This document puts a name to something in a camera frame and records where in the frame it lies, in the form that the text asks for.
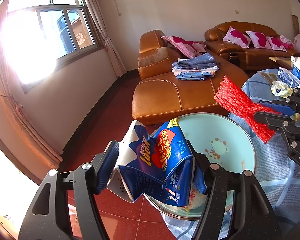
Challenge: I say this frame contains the brown leather three-seat sofa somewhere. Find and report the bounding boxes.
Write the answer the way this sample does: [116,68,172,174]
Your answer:
[204,21,300,71]

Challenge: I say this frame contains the white blue printed box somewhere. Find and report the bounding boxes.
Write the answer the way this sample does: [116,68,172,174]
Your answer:
[277,67,300,88]

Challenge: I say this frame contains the folded blue bed sheets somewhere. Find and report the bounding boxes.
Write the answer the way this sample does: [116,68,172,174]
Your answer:
[171,52,220,81]

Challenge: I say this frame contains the crushed blue white milk carton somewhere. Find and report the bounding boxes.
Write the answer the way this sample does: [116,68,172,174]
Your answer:
[106,117,197,207]

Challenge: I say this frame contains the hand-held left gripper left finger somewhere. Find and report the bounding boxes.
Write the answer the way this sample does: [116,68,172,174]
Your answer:
[19,140,120,240]

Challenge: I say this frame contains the brown printed sachet strip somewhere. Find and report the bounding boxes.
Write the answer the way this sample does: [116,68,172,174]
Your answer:
[257,70,278,83]

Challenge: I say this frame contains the pink floral cushion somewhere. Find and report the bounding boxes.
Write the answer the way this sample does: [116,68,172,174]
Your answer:
[280,35,294,49]

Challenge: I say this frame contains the blue plaid tablecloth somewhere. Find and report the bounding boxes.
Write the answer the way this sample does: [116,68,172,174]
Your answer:
[160,69,300,240]

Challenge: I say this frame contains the beige curtain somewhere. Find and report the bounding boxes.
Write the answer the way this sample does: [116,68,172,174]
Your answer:
[79,0,128,78]
[0,5,64,165]

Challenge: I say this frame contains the red foam net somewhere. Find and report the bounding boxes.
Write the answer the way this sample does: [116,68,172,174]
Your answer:
[214,75,282,144]

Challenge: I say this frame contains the wooden coffee table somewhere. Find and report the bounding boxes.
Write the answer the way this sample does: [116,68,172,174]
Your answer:
[269,56,300,69]

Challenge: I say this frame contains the sliding glass window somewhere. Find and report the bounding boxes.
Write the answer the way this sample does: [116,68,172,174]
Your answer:
[5,0,100,85]

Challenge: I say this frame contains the clear pinkish plastic bag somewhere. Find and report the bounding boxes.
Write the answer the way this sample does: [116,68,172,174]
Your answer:
[182,184,208,212]

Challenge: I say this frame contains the pale green enamel basin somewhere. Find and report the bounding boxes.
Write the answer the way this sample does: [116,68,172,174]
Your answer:
[142,113,257,220]

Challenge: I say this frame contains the rolled standing mat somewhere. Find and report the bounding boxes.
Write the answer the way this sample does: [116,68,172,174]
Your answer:
[292,14,300,37]

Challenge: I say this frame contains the brown leather chaise sofa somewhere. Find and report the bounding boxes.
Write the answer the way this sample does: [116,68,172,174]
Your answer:
[132,29,249,125]

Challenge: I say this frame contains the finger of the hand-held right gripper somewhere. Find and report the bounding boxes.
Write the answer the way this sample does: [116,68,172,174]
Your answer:
[258,87,300,117]
[254,112,300,144]

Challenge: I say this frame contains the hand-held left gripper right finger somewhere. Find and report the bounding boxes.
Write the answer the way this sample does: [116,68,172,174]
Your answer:
[186,140,283,240]

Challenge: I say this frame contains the pale yellow plastic bag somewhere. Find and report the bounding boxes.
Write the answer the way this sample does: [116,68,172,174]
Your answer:
[270,80,294,98]

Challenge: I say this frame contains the pink red floral pillow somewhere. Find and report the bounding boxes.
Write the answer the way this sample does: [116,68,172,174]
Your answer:
[222,26,251,48]
[160,35,207,59]
[266,36,288,52]
[245,31,272,49]

